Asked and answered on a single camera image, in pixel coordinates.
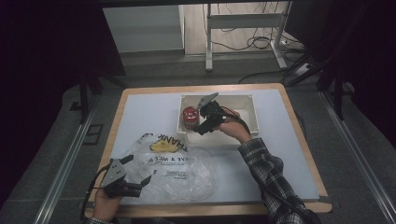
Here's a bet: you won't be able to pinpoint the aluminium rail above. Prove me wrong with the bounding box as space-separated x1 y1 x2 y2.
32 96 101 224
320 91 396 224

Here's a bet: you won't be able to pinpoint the black floor cables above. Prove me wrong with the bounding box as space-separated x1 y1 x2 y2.
202 3 304 53

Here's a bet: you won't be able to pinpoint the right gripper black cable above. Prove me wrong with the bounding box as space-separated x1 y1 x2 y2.
219 105 252 136

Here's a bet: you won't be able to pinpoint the black metal stand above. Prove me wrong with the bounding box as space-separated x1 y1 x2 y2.
284 52 347 121
78 73 129 125

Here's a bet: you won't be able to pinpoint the white power strip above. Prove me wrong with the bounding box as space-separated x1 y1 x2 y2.
293 62 313 77

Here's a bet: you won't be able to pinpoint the red can with dark label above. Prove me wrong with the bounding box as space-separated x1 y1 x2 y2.
181 105 201 131

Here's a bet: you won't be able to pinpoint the white table mat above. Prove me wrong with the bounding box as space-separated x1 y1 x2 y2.
110 89 320 206

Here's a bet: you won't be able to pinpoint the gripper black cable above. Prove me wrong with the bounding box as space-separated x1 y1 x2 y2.
219 105 252 136
79 162 111 220

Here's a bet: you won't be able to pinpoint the white panel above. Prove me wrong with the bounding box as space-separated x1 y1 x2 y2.
102 4 185 54

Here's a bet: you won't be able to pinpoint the person's right hand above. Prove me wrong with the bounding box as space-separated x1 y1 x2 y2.
216 111 252 145

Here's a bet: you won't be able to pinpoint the person's left hand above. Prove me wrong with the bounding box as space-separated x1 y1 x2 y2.
92 186 124 222

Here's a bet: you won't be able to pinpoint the white plastic shopping bag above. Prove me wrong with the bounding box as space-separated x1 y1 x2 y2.
122 133 219 203

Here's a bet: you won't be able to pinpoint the white plastic bin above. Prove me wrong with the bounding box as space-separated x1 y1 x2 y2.
176 93 261 147

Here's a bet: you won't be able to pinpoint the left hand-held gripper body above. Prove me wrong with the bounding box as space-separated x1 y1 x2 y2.
100 158 143 199

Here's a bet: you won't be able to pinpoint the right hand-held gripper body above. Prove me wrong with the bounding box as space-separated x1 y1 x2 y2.
196 91 227 132

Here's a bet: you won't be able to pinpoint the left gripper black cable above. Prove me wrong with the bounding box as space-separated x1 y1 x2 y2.
79 162 111 220

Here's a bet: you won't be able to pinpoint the white metal desk frame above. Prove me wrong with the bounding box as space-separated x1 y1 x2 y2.
204 2 293 72

